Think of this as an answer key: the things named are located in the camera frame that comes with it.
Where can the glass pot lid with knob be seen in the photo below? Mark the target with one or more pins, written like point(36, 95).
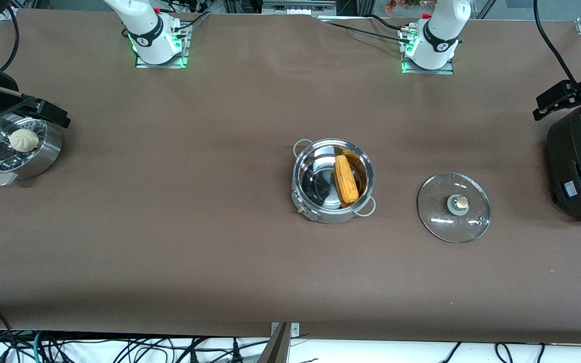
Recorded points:
point(454, 212)

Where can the yellow corn cob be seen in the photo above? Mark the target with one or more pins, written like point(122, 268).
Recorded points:
point(346, 181)

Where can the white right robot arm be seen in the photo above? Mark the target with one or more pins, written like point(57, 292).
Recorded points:
point(149, 35)

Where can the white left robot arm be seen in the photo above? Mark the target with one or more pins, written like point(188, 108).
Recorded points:
point(437, 40)

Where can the steel steamer pot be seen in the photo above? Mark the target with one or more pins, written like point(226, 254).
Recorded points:
point(43, 151)

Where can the white steamed bun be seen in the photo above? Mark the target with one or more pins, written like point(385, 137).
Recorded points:
point(24, 140)

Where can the pink flower decoration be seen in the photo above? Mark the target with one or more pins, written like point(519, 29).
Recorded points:
point(406, 5)

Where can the brown table cover sheet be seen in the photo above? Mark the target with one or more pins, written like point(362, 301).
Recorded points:
point(230, 126)

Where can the brown slanted bar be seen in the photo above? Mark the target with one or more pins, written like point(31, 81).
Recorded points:
point(276, 348)

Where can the grey table edge rail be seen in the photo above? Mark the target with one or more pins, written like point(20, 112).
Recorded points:
point(4, 14)

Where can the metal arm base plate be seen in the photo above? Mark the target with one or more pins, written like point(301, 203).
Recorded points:
point(449, 68)
point(185, 50)

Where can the aluminium frame bar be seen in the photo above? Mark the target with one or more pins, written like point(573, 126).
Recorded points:
point(298, 7)

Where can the small metal table bracket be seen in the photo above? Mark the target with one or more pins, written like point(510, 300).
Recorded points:
point(294, 330)

